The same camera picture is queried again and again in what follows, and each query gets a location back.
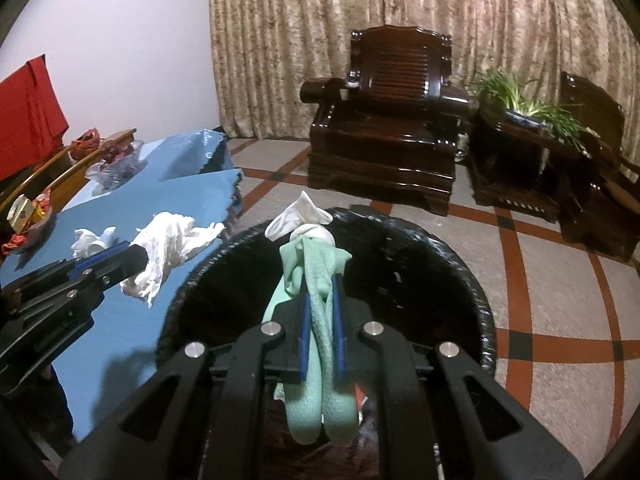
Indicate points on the light wooden bench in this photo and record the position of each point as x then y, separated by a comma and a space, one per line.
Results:
70, 180

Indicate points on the green rubber glove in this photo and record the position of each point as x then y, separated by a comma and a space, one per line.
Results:
320, 270

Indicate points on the red snack packet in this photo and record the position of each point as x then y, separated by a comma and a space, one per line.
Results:
42, 207

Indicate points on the white paper towel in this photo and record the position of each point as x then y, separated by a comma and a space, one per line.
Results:
170, 245

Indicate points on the beige patterned curtain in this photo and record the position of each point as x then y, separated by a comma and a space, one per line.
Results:
400, 5

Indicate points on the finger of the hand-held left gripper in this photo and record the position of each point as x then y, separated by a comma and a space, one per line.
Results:
100, 256
125, 265

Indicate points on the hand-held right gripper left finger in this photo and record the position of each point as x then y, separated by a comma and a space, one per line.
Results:
305, 340

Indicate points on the black round trash bin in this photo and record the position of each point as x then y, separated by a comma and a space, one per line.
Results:
425, 285

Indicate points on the red crumpled bag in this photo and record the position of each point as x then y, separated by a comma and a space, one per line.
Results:
86, 144

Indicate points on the crumpled white tissue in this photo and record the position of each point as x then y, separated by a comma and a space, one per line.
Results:
84, 242

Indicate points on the red hanging cloth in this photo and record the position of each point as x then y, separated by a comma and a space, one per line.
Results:
30, 110

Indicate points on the glass fruit bowl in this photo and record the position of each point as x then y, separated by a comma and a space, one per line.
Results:
115, 170

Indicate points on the dark wooden armchair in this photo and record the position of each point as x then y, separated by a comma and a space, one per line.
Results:
600, 125
385, 150

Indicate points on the dark wooden side table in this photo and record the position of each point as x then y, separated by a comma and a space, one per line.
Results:
520, 170

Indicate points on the blue tablecloth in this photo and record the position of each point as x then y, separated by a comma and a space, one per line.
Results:
185, 155
125, 330

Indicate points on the white and gold small box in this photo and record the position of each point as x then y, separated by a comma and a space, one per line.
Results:
20, 215

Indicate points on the dark snack dish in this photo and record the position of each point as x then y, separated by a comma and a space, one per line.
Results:
35, 232

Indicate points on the green potted plant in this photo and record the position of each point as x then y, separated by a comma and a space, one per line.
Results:
500, 90

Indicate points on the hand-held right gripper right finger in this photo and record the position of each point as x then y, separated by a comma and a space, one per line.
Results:
340, 340

